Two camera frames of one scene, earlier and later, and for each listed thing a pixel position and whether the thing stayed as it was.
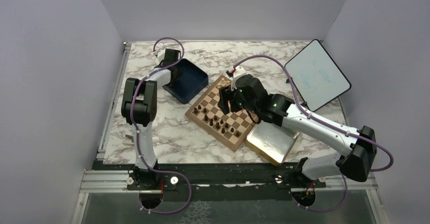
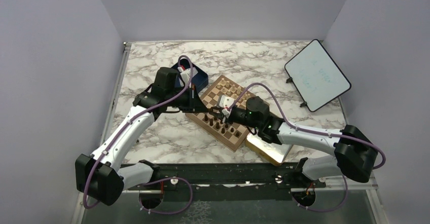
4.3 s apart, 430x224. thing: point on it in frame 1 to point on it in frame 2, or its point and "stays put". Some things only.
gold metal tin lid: (271, 142) stays put
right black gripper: (225, 94) to (221, 117)
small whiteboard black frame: (317, 78) stays put
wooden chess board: (231, 129) stays put
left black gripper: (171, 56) to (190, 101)
